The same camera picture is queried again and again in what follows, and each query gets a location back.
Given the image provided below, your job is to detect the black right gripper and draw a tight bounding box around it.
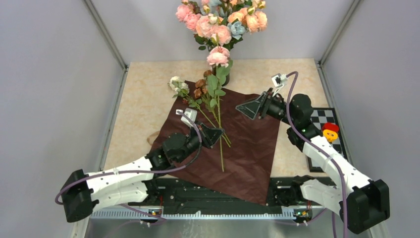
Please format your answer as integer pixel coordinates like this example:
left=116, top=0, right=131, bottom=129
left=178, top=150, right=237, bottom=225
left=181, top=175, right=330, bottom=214
left=236, top=88, right=296, bottom=126

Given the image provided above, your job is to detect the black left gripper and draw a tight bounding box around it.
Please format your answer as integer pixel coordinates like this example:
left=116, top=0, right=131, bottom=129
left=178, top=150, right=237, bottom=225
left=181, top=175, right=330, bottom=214
left=175, top=120, right=225, bottom=163

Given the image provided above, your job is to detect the red paper bouquet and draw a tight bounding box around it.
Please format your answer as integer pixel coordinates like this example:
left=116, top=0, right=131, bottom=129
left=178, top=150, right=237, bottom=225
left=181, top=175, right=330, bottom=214
left=171, top=89, right=280, bottom=205

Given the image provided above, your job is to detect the white rose stem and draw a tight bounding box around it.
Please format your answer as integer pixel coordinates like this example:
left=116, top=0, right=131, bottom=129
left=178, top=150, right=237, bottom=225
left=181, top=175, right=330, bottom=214
left=168, top=76, right=215, bottom=127

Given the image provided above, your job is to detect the beige satin ribbon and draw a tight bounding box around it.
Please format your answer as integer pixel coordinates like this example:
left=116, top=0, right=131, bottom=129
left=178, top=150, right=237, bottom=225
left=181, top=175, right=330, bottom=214
left=146, top=131, right=160, bottom=146

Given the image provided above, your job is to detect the pink double rose stem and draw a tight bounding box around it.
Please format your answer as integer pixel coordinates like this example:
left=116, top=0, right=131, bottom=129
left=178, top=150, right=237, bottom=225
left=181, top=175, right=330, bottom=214
left=206, top=46, right=234, bottom=173

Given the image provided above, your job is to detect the peach rose stem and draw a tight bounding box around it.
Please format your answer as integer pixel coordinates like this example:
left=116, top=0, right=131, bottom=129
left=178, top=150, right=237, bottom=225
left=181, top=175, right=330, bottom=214
left=227, top=6, right=268, bottom=33

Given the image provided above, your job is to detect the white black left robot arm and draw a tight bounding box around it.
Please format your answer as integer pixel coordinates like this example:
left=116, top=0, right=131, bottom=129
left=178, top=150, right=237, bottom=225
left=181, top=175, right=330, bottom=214
left=55, top=122, right=224, bottom=223

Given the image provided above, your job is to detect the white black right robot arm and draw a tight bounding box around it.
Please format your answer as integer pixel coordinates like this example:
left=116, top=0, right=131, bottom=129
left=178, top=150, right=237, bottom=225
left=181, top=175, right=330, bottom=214
left=235, top=92, right=390, bottom=234

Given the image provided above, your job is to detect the black cylindrical vase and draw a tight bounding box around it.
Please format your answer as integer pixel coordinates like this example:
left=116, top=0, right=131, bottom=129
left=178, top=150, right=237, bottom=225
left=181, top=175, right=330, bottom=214
left=212, top=59, right=233, bottom=87

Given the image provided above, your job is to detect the brown small rose stem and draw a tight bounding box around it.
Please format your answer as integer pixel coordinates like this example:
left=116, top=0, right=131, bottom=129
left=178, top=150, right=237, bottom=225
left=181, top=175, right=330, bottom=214
left=203, top=70, right=226, bottom=128

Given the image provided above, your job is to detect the black white checkerboard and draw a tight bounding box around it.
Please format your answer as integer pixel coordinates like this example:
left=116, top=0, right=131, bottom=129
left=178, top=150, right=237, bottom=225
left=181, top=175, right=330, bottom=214
left=305, top=107, right=345, bottom=173

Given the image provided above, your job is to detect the red yellow toy block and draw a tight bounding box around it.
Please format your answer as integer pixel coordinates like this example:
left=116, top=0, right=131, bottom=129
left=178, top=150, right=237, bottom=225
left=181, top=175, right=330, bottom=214
left=321, top=122, right=339, bottom=143

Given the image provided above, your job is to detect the colourful artificial flower bunch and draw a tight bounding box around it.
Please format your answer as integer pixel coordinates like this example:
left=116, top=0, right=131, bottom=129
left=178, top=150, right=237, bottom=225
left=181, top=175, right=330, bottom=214
left=175, top=0, right=266, bottom=52

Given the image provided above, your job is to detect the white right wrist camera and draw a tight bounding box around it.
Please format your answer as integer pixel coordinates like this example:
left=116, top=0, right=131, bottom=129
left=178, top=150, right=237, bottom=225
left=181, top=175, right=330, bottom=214
left=271, top=73, right=288, bottom=96

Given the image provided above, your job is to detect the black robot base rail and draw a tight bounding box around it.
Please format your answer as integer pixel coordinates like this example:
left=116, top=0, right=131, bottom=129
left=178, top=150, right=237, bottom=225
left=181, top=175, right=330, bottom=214
left=129, top=178, right=317, bottom=217

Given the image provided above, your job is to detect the white toothed cable duct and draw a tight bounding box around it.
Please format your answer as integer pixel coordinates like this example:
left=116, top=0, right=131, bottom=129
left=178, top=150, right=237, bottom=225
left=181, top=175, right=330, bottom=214
left=90, top=206, right=309, bottom=220

